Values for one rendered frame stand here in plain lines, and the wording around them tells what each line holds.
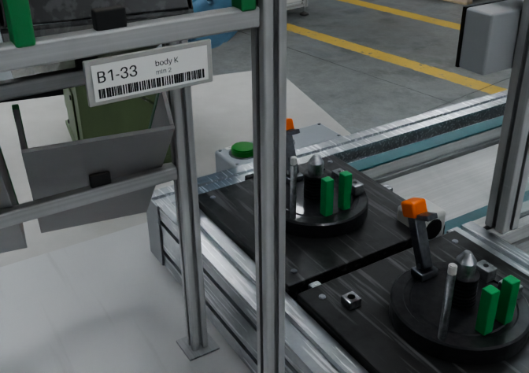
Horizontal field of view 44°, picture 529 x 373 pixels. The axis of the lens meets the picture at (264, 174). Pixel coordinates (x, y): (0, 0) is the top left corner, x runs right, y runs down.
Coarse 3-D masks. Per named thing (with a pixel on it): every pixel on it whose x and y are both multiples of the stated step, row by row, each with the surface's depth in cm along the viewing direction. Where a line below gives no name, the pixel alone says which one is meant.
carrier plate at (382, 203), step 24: (336, 168) 98; (216, 192) 92; (240, 192) 92; (384, 192) 91; (216, 216) 86; (240, 216) 86; (384, 216) 86; (240, 240) 81; (288, 240) 81; (312, 240) 81; (336, 240) 81; (360, 240) 81; (384, 240) 81; (408, 240) 81; (288, 264) 77; (312, 264) 77; (336, 264) 76; (360, 264) 78; (288, 288) 73
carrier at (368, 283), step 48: (432, 240) 81; (336, 288) 73; (384, 288) 72; (432, 288) 69; (480, 288) 69; (528, 288) 72; (336, 336) 67; (384, 336) 66; (432, 336) 63; (480, 336) 63; (528, 336) 66
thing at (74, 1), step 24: (0, 0) 43; (48, 0) 44; (72, 0) 44; (96, 0) 45; (120, 0) 45; (144, 0) 46; (168, 0) 46; (0, 24) 43; (48, 24) 44; (72, 24) 44; (144, 48) 60; (24, 72) 63
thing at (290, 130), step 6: (288, 120) 88; (288, 126) 88; (288, 132) 87; (294, 132) 87; (288, 138) 89; (288, 144) 89; (288, 150) 89; (294, 150) 89; (288, 156) 89; (288, 162) 89; (288, 168) 89; (288, 174) 90
